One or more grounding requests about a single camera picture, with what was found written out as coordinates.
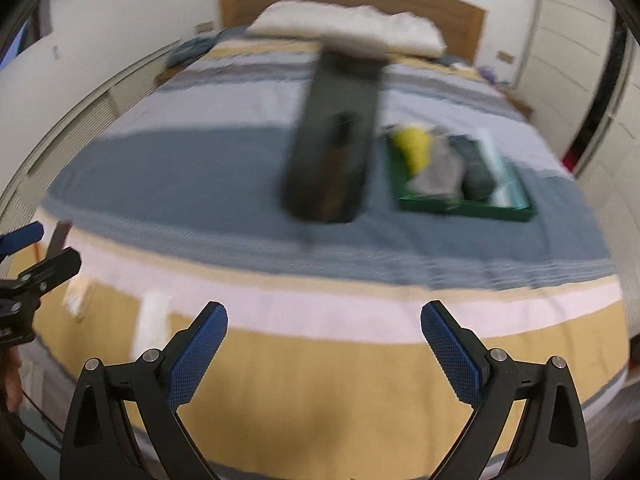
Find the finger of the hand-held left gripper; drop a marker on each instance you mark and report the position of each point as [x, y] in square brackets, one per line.
[22, 237]
[52, 267]

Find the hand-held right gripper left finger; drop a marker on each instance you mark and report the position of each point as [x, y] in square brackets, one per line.
[197, 355]

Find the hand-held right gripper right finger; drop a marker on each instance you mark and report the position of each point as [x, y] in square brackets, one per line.
[452, 355]

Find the green box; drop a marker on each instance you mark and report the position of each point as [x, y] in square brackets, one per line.
[465, 207]

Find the grey towel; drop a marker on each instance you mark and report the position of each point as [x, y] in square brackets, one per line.
[437, 172]

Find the dark green towel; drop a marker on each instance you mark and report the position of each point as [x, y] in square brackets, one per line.
[475, 170]

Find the light blue towel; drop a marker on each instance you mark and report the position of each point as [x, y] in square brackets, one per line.
[502, 170]

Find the yellow towel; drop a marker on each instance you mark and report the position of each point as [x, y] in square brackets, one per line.
[414, 150]

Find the person's left hand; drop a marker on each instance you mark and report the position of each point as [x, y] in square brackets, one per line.
[10, 380]

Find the white fabric tag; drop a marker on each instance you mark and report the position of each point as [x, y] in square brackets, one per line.
[76, 300]
[152, 322]

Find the striped bedsheet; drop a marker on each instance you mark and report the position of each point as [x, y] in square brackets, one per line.
[250, 240]

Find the red cloth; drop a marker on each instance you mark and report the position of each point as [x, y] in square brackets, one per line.
[568, 164]

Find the dark grey sock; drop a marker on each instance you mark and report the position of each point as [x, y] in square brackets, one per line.
[332, 150]

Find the blue cloth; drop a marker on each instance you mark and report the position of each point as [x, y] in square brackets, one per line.
[192, 50]

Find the wooden nightstand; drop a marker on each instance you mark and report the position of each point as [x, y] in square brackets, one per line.
[517, 101]

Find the purple container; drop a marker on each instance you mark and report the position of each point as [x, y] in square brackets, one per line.
[489, 74]

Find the white wardrobe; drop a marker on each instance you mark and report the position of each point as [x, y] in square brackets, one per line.
[565, 50]

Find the wooden headboard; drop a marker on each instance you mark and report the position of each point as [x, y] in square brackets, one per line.
[460, 30]

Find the white pillow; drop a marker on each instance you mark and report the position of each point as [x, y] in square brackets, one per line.
[350, 25]

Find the white slatted wall panel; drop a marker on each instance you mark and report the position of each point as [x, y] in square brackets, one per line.
[65, 150]

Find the wall switch plate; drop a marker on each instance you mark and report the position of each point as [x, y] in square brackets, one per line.
[203, 27]
[506, 57]

